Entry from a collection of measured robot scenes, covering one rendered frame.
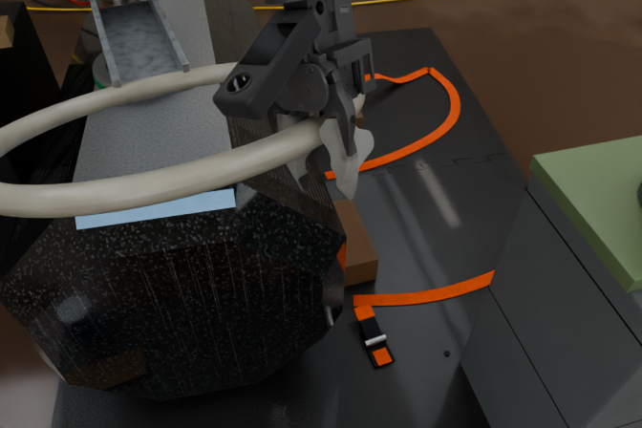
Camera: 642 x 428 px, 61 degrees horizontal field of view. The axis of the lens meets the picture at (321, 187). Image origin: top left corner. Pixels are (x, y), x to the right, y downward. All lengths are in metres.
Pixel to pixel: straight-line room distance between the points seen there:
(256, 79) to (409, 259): 1.61
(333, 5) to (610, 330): 0.80
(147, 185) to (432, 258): 1.64
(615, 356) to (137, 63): 1.00
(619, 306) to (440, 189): 1.31
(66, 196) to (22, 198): 0.05
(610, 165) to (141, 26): 0.96
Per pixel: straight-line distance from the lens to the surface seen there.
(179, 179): 0.48
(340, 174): 0.53
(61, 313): 1.32
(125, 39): 1.11
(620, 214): 1.11
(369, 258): 1.85
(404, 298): 1.92
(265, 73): 0.46
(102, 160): 1.24
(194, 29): 1.64
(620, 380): 1.15
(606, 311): 1.12
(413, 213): 2.17
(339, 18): 0.55
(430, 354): 1.83
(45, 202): 0.52
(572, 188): 1.12
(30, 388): 1.98
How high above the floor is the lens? 1.61
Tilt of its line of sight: 46 degrees down
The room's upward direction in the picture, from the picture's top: straight up
